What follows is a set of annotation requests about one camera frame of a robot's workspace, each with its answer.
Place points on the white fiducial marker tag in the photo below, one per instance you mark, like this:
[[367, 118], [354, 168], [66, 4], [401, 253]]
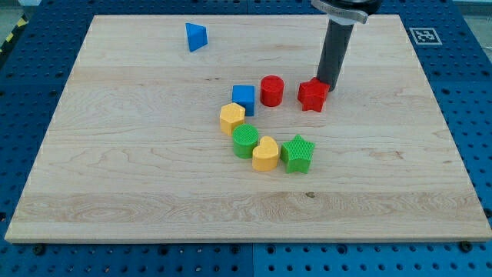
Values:
[[425, 36]]

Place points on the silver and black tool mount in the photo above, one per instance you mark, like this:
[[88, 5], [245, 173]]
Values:
[[347, 12]]

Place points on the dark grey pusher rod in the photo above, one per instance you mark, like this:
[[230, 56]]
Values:
[[335, 45]]

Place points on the red cylinder block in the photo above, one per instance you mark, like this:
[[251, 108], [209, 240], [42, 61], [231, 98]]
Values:
[[272, 88]]

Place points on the green cylinder block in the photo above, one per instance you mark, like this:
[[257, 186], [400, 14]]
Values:
[[245, 138]]

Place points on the red star block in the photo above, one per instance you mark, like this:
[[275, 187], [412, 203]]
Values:
[[312, 95]]

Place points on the yellow hexagon block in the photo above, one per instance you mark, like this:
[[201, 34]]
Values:
[[231, 116]]

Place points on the wooden board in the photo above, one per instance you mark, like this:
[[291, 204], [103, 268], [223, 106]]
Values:
[[193, 128]]

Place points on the blue triangle block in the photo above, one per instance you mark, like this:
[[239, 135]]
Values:
[[197, 36]]

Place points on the blue cube block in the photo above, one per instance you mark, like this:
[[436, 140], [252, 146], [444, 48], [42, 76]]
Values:
[[244, 95]]

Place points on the yellow heart block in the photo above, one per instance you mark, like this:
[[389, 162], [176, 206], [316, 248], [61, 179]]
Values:
[[265, 155]]

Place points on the green star block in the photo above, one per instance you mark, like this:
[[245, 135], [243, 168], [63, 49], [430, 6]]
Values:
[[297, 154]]

